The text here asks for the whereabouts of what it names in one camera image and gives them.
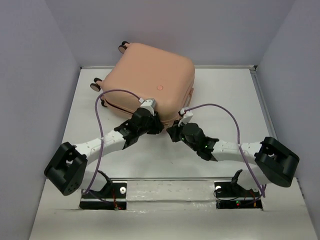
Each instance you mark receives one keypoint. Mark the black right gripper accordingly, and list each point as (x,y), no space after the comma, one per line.
(173,131)

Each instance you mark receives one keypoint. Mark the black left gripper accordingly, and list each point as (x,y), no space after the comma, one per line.
(157,126)

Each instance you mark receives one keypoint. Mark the pink hard-shell suitcase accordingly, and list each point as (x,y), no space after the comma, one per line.
(147,72)

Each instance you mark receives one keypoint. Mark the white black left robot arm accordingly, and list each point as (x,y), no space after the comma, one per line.
(67,168)

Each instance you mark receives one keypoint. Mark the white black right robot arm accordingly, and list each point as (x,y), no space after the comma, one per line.
(267,161)

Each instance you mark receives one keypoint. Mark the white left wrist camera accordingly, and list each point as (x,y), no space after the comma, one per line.
(148,104)

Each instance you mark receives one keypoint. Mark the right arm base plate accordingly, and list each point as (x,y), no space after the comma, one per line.
(231,196)

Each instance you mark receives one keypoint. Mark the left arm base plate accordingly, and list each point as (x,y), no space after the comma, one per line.
(112,199)

